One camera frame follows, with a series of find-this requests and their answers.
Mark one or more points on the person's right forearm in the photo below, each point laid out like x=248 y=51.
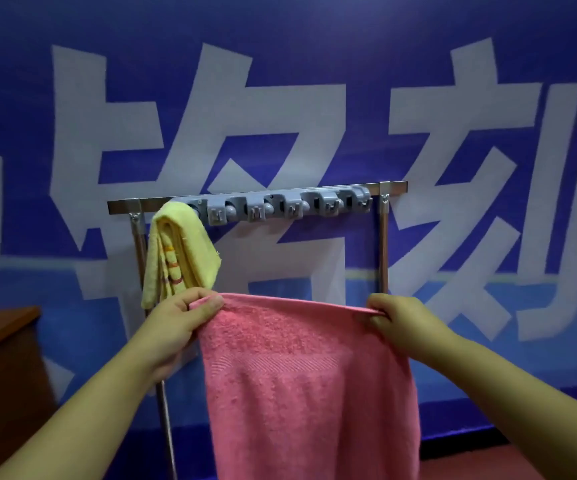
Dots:
x=518 y=409

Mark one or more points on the person's left forearm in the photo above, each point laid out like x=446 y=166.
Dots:
x=83 y=424

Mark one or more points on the pink towel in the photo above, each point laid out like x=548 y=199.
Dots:
x=308 y=394

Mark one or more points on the yellow striped towel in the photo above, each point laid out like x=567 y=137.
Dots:
x=188 y=244

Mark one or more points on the metal rack frame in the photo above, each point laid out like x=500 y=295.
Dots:
x=118 y=206

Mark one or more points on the grey plastic hook rail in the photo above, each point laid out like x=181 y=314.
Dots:
x=288 y=197

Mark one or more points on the person's left hand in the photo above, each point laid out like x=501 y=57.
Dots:
x=173 y=329

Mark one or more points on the person's right hand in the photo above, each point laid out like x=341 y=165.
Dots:
x=413 y=332

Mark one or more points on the blue white printed banner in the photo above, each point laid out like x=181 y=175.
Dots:
x=318 y=69

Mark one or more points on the brown wooden cabinet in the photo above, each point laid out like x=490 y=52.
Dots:
x=3 y=394

